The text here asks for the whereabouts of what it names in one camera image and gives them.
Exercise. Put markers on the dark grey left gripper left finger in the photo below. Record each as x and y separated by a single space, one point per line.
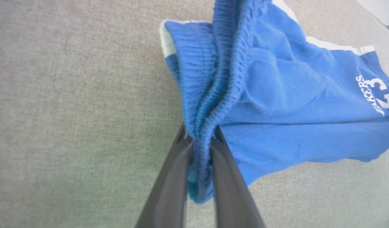
169 190

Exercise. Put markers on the blue shorts with white trim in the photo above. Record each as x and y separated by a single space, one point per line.
276 95

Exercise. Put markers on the grey fabric sofa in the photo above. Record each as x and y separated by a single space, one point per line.
70 110

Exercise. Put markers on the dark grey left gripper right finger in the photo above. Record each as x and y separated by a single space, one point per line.
229 190

